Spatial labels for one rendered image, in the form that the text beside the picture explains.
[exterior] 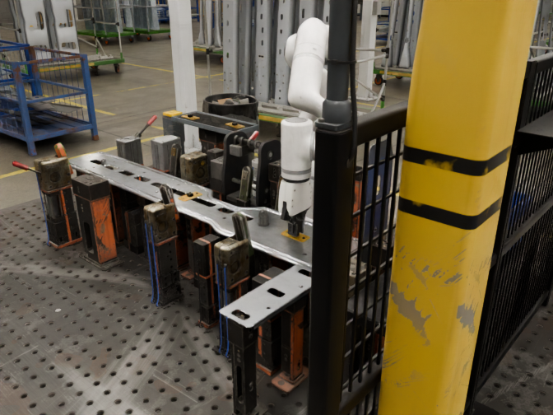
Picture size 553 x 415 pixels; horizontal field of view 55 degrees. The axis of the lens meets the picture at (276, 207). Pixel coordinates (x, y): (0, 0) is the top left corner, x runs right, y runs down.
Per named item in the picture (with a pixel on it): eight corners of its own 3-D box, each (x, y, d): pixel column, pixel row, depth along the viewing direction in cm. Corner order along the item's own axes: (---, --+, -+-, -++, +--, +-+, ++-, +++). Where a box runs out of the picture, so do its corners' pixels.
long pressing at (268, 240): (53, 165, 217) (53, 161, 217) (102, 152, 233) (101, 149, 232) (327, 279, 134) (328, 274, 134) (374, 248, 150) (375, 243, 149)
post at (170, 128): (169, 210, 247) (160, 117, 229) (181, 205, 252) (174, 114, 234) (179, 214, 242) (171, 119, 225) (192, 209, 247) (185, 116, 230)
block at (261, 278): (246, 365, 148) (243, 277, 137) (272, 345, 156) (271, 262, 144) (271, 380, 142) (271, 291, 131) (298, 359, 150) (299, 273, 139)
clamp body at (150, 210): (145, 301, 177) (133, 206, 163) (174, 286, 186) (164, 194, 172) (162, 311, 172) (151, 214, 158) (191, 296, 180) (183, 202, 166)
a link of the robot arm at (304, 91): (348, 72, 154) (338, 168, 144) (294, 72, 157) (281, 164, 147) (347, 53, 146) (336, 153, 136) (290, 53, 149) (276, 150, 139)
